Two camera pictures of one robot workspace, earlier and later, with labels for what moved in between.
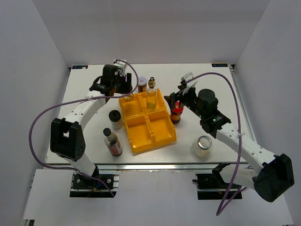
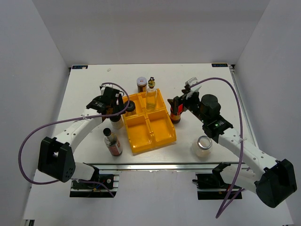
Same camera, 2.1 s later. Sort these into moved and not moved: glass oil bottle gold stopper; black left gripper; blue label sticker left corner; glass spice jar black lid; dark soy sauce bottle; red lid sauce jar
Moved: black left gripper; glass spice jar black lid
Not moved: dark soy sauce bottle; red lid sauce jar; glass oil bottle gold stopper; blue label sticker left corner
